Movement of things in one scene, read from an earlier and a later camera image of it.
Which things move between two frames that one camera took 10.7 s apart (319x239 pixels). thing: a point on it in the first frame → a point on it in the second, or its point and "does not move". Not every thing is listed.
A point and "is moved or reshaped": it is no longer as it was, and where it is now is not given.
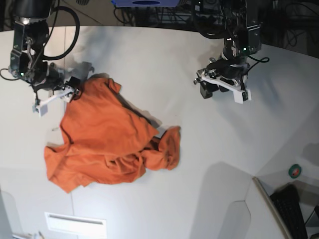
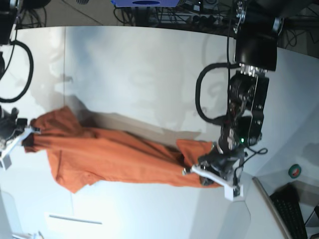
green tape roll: (294, 171) does not move
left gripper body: (46, 75) → (10, 125)
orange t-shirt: (108, 140) is moved or reshaped
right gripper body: (230, 70) → (222, 162)
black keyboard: (286, 199) does not move
